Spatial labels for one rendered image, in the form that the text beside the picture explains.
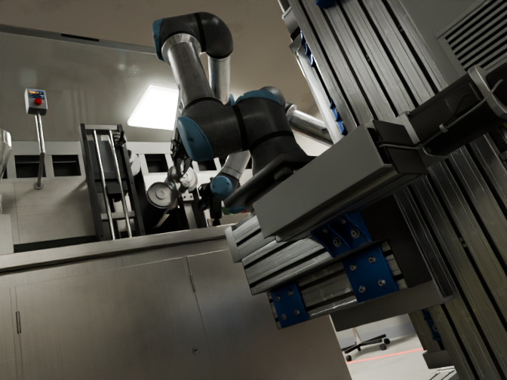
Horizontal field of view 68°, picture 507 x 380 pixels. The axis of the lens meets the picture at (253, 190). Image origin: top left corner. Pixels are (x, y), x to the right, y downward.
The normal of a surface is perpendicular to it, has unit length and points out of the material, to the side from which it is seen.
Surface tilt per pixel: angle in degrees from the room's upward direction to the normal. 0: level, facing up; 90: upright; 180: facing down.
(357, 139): 90
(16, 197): 90
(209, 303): 90
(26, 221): 90
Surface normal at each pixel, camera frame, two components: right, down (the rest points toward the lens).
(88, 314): 0.48, -0.44
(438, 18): -0.76, 0.01
